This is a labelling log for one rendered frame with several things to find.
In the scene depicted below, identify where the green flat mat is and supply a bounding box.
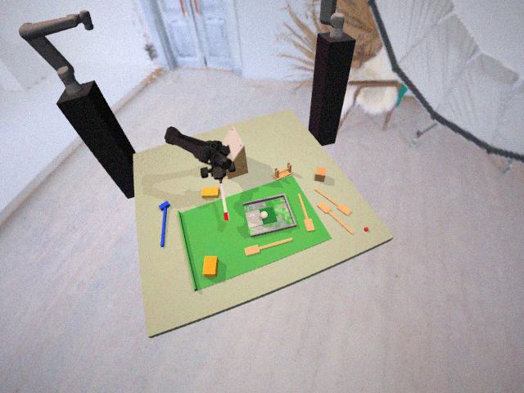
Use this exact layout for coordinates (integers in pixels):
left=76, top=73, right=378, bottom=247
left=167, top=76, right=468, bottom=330
left=180, top=175, right=331, bottom=290

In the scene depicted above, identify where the blue putter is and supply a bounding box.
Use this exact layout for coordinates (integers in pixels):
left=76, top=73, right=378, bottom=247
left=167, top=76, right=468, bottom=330
left=159, top=201, right=171, bottom=247

